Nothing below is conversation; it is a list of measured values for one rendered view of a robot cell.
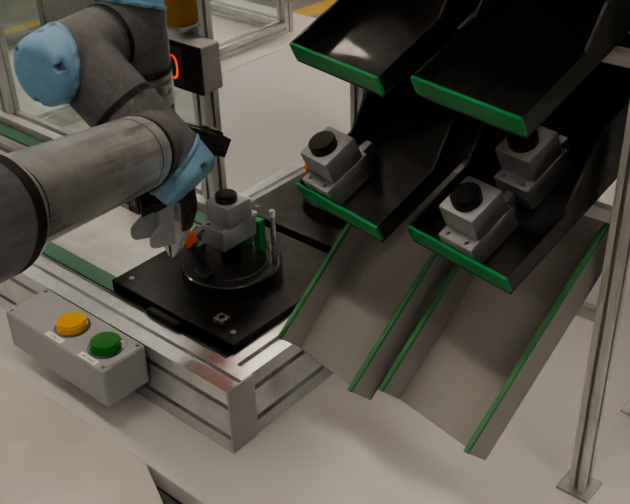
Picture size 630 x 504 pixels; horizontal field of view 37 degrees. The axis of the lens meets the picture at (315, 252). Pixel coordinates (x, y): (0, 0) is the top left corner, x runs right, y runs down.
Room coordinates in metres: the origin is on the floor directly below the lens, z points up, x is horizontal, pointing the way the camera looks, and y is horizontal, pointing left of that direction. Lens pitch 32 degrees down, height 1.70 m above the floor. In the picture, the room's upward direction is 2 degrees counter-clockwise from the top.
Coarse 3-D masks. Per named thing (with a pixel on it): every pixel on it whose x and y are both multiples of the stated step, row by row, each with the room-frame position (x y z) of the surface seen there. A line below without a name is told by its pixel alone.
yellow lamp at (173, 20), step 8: (168, 0) 1.30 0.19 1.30; (176, 0) 1.30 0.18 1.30; (184, 0) 1.30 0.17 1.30; (192, 0) 1.31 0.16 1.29; (168, 8) 1.30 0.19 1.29; (176, 8) 1.30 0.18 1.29; (184, 8) 1.30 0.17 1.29; (192, 8) 1.31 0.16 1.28; (168, 16) 1.30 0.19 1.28; (176, 16) 1.30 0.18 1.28; (184, 16) 1.30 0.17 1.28; (192, 16) 1.30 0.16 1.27; (168, 24) 1.30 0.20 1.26; (176, 24) 1.30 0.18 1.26; (184, 24) 1.30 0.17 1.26; (192, 24) 1.30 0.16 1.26
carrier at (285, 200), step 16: (272, 192) 1.33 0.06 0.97; (288, 192) 1.33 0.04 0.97; (256, 208) 1.28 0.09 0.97; (272, 208) 1.28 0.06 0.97; (288, 208) 1.28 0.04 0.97; (304, 208) 1.28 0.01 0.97; (320, 208) 1.24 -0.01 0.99; (288, 224) 1.23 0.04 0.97; (304, 224) 1.23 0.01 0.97; (320, 224) 1.23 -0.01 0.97; (336, 224) 1.23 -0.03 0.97; (304, 240) 1.20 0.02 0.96; (320, 240) 1.18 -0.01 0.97; (336, 240) 1.18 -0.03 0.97
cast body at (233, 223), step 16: (224, 192) 1.11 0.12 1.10; (208, 208) 1.10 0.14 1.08; (224, 208) 1.08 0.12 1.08; (240, 208) 1.09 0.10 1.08; (208, 224) 1.10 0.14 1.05; (224, 224) 1.08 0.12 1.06; (240, 224) 1.09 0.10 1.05; (208, 240) 1.09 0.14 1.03; (224, 240) 1.07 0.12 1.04; (240, 240) 1.09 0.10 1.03
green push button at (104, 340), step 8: (96, 336) 0.96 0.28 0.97; (104, 336) 0.96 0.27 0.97; (112, 336) 0.96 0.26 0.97; (96, 344) 0.95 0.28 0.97; (104, 344) 0.95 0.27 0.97; (112, 344) 0.95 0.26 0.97; (120, 344) 0.95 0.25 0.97; (96, 352) 0.94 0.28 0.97; (104, 352) 0.94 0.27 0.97; (112, 352) 0.94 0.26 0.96
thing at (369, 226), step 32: (416, 96) 1.01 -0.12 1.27; (352, 128) 0.97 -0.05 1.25; (384, 128) 0.98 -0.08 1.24; (416, 128) 0.96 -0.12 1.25; (448, 128) 0.88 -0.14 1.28; (384, 160) 0.93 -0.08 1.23; (416, 160) 0.91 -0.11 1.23; (448, 160) 0.88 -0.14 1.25; (384, 192) 0.88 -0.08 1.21; (416, 192) 0.85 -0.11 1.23; (352, 224) 0.85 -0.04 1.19; (384, 224) 0.82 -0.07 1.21
